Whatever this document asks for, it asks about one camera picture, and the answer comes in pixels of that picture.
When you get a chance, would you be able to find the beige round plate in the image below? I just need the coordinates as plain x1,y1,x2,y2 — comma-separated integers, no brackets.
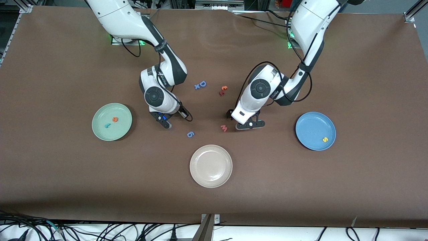
189,144,233,188

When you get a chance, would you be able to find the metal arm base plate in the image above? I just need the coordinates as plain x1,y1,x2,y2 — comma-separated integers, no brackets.
287,20,301,50
111,35,147,46

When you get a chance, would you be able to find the aluminium corner profile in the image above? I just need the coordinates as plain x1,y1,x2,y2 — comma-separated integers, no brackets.
403,0,428,23

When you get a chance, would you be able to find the green round plate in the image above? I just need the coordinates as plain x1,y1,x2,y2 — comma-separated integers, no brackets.
92,103,133,141

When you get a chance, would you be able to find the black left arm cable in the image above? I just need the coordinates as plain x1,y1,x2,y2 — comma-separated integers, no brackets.
236,13,313,107

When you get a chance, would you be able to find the brown table mat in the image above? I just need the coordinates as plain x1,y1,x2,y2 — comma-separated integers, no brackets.
0,5,428,229

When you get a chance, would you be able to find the teal tipped cable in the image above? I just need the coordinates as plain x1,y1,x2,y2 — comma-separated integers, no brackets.
45,220,64,234

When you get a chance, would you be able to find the blue round plate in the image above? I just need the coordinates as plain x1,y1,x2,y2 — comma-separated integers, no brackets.
295,111,336,151

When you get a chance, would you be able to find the small aluminium bracket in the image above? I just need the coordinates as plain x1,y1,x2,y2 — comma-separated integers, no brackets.
201,214,220,225

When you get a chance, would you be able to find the grey metal rack frame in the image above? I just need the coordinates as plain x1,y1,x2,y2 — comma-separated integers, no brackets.
169,0,244,10

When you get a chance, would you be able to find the aluminium table edge rail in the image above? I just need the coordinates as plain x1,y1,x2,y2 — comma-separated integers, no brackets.
0,4,33,66

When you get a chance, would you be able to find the aluminium profile bar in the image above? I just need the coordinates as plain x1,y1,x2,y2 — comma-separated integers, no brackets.
191,214,214,241

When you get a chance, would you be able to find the black cable on mat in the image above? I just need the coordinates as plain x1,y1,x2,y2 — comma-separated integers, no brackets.
266,9,295,21
238,15,291,27

